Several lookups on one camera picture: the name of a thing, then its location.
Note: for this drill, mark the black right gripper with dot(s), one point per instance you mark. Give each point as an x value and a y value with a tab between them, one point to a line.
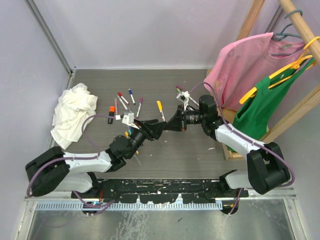
177	122

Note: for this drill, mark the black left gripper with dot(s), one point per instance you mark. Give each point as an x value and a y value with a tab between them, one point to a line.
150	131

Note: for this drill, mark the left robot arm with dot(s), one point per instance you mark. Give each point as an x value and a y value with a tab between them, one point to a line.
56	169

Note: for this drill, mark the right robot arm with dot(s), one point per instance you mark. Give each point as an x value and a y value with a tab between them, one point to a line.
266	168

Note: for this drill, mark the blue capped white marker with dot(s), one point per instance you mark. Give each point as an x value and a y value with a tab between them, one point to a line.
132	96

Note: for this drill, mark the orange capped black highlighter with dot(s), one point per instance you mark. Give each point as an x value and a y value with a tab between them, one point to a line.
111	114

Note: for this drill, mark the red capped white marker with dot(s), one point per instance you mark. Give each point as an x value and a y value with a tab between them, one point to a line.
123	98

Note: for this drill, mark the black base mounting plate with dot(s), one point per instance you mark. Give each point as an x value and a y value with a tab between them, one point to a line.
159	191

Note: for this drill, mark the green tank top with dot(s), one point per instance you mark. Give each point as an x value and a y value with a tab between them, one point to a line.
253	117

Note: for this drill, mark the yellow clothes hanger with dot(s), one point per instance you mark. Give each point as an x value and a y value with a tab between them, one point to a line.
294	65

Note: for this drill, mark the white crumpled cloth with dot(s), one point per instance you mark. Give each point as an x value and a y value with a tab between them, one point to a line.
74	106

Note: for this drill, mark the pink t-shirt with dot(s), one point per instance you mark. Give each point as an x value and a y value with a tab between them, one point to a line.
242	64

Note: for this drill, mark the grey-blue clothes hanger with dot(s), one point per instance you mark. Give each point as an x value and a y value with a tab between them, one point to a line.
279	36

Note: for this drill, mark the wooden hanging rod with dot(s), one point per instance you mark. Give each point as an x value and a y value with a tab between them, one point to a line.
302	29

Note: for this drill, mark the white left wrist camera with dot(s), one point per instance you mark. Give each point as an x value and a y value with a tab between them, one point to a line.
128	118

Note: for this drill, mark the white slotted cable duct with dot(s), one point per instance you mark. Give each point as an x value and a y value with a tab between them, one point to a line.
175	206

